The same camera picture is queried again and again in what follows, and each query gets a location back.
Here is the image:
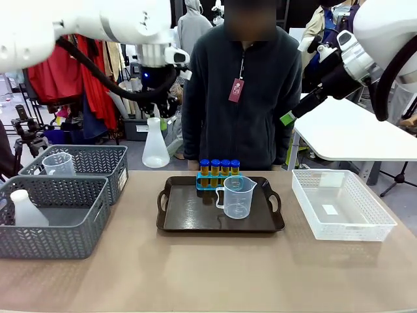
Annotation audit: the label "white plastic mesh basket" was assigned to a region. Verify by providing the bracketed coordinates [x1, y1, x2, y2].
[291, 169, 398, 242]

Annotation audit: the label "large grey plastic basket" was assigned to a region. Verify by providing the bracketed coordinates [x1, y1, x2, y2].
[0, 175, 111, 260]

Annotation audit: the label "black light stand tripod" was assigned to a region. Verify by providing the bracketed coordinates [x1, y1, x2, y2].
[379, 161, 417, 198]

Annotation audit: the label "black serving tray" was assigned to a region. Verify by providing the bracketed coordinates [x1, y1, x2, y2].
[156, 176, 286, 233]

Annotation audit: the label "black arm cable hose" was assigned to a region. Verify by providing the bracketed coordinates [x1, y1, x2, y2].
[373, 34, 417, 122]
[55, 35, 179, 102]

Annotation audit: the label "grey plastic basket with sticker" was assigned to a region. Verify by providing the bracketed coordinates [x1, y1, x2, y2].
[18, 144, 129, 206]

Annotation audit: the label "clear plastic measuring beaker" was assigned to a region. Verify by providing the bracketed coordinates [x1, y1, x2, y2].
[41, 152, 76, 177]
[214, 177, 258, 220]

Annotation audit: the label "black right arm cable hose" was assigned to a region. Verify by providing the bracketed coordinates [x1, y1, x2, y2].
[373, 34, 417, 122]

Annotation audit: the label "dark grey storage bin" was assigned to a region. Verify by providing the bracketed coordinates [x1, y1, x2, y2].
[122, 117, 149, 142]

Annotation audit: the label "black tripod with camera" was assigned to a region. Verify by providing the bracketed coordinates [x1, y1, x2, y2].
[11, 104, 50, 164]

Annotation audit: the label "person's right forearm dark sleeve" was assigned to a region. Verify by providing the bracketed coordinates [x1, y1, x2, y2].
[181, 119, 201, 162]

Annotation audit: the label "red hanging garments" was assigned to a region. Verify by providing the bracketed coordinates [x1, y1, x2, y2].
[27, 34, 119, 132]

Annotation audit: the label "blue test tube rack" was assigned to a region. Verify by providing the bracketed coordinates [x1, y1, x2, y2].
[195, 171, 244, 192]

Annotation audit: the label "white background table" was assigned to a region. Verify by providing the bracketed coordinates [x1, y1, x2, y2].
[286, 96, 417, 186]

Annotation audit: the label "maroon name badge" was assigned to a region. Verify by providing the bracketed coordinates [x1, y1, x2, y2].
[228, 78, 246, 104]

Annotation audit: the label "background person in beige coat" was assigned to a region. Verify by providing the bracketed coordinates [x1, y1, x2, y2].
[301, 0, 361, 81]

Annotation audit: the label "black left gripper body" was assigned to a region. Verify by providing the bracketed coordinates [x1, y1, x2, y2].
[139, 65, 179, 109]

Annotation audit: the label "large white cardboard roll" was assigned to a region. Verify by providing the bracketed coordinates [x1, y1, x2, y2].
[108, 90, 130, 120]

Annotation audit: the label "person in dark fleece jacket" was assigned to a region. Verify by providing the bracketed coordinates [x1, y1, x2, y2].
[181, 0, 304, 171]

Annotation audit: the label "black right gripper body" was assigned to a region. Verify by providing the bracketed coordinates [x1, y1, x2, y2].
[321, 63, 362, 100]

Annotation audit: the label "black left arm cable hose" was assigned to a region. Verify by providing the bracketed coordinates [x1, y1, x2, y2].
[55, 35, 179, 102]

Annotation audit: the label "white plastic conical flask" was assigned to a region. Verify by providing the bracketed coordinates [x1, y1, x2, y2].
[9, 189, 50, 228]
[141, 117, 171, 169]

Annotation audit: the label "beige hanging garment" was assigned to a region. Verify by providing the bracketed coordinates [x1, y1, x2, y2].
[103, 40, 126, 82]

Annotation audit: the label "person's left forearm dark sleeve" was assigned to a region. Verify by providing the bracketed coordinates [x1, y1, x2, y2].
[272, 122, 296, 167]

